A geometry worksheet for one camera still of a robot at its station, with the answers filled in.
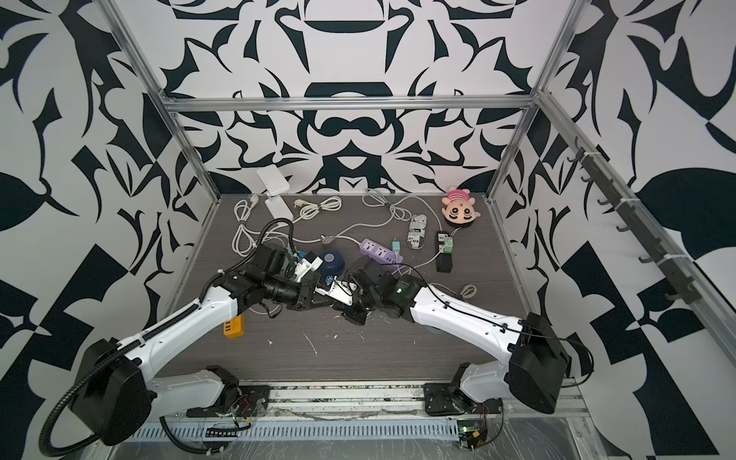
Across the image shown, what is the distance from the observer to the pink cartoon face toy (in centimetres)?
107

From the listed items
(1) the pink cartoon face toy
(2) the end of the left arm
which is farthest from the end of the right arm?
(1) the pink cartoon face toy

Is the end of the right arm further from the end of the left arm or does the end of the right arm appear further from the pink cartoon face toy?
the pink cartoon face toy

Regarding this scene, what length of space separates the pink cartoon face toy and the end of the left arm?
598mm

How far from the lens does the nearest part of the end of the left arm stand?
23.4 inches
